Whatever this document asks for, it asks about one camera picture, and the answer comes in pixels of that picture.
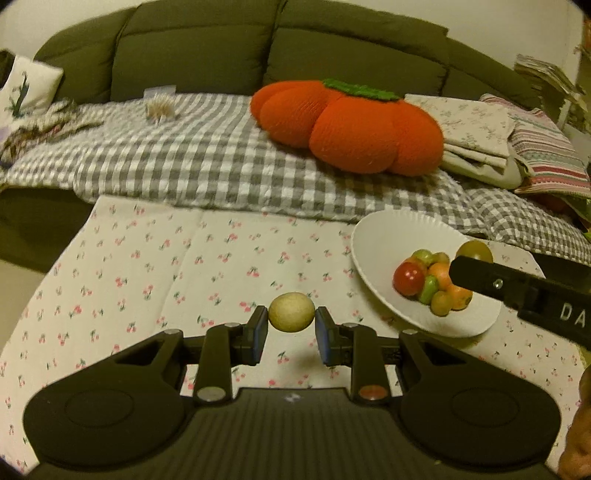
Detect cherry print tablecloth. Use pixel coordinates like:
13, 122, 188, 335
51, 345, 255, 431
0, 194, 591, 476

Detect white ribbed plate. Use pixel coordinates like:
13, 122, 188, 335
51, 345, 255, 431
351, 211, 502, 339

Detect folded beige cloth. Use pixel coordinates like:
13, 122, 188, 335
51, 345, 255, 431
441, 148, 536, 190

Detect grey checked blanket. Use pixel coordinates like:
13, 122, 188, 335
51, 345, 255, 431
0, 92, 591, 259

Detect green tomato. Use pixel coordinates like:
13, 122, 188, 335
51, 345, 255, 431
418, 275, 439, 305

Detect green sofa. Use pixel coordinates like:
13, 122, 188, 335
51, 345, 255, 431
0, 0, 555, 273

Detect pale yellow round fruit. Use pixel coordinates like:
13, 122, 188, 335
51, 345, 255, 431
268, 292, 317, 333

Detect dark olive round fruit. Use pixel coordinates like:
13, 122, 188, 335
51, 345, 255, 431
455, 240, 494, 264

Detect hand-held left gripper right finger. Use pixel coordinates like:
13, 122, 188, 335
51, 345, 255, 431
314, 305, 485, 407

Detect clear toothpick container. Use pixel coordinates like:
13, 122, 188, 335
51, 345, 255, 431
144, 85, 178, 123

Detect white embroidered cushion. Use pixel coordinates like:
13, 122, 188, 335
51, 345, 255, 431
0, 54, 64, 118

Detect olive green round fruit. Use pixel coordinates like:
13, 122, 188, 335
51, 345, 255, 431
430, 291, 452, 317

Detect orange pumpkin cushion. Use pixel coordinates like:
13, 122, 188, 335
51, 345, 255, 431
250, 78, 445, 177

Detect person's right hand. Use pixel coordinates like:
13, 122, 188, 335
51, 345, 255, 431
558, 369, 591, 480

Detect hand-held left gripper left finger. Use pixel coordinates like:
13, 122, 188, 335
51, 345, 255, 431
99, 305, 269, 407

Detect red tomato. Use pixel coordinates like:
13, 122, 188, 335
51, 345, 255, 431
393, 261, 426, 297

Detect brown patterned throw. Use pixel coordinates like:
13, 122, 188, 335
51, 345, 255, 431
0, 99, 105, 162

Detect stack of papers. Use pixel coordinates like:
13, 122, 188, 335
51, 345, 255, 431
513, 53, 583, 121

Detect folded floral sheet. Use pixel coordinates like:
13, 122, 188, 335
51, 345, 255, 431
404, 93, 518, 167

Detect large orange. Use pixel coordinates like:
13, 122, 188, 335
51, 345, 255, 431
427, 262, 455, 289

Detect medium orange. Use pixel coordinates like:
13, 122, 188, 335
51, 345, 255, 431
445, 284, 474, 311

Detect folded floral and striped blankets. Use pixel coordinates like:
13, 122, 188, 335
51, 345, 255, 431
480, 93, 591, 199

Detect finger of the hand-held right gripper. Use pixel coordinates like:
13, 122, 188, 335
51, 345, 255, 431
450, 256, 546, 317

